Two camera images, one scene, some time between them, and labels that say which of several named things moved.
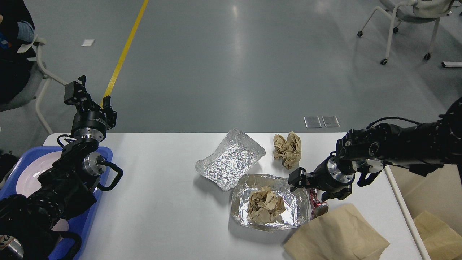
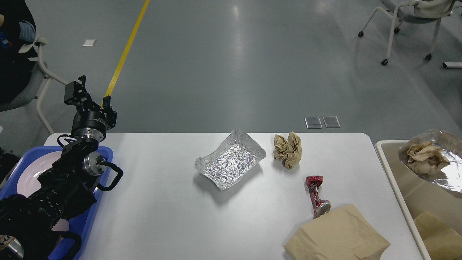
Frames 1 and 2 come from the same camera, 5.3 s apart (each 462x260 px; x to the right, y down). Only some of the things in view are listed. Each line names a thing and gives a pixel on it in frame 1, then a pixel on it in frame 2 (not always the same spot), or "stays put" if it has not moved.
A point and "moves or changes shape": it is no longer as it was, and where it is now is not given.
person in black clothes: [17, 29] stays put
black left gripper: [88, 125] stays put
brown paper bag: [441, 242] stays put
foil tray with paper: [266, 203] moves or changes shape
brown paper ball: [264, 206] moves or changes shape
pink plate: [28, 183] stays put
